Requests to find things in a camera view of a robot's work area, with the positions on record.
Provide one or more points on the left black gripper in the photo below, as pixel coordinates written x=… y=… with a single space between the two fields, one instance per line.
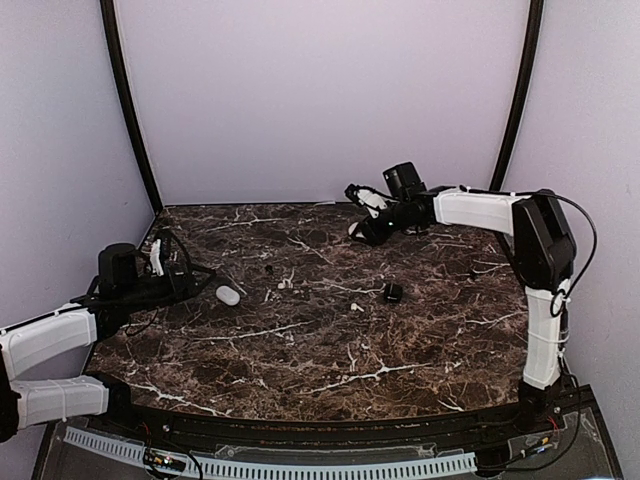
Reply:
x=185 y=278

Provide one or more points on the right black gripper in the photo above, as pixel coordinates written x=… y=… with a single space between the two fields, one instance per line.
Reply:
x=373 y=234

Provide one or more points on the white earbud charging case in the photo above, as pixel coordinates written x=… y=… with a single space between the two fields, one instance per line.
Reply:
x=227 y=295

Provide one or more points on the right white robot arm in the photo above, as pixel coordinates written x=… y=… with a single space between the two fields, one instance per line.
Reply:
x=544 y=251

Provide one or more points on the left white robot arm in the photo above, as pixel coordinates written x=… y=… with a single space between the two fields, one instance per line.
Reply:
x=128 y=282

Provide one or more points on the black small charging case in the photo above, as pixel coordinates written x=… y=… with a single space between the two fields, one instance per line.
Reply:
x=392 y=293

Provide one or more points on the white earbud pair on table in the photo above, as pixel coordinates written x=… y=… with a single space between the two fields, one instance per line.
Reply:
x=286 y=283

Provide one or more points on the green circuit board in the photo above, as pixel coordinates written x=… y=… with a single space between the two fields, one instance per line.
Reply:
x=160 y=459

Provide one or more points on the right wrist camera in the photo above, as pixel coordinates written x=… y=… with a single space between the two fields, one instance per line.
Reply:
x=371 y=200

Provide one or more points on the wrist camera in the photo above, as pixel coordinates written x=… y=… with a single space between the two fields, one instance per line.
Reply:
x=160 y=253
x=371 y=200

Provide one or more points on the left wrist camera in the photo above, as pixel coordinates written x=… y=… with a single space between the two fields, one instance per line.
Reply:
x=160 y=253

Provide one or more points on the grey slotted cable duct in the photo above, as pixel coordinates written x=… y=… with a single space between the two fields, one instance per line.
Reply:
x=243 y=462

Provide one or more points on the black front rail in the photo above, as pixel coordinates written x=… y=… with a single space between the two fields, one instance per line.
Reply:
x=482 y=428

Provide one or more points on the right black frame post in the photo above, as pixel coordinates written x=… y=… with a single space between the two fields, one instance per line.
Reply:
x=520 y=94

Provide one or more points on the black frame post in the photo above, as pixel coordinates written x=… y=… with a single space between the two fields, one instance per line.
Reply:
x=520 y=94
x=123 y=88

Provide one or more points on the left black frame post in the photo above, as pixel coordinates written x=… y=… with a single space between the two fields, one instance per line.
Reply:
x=123 y=88

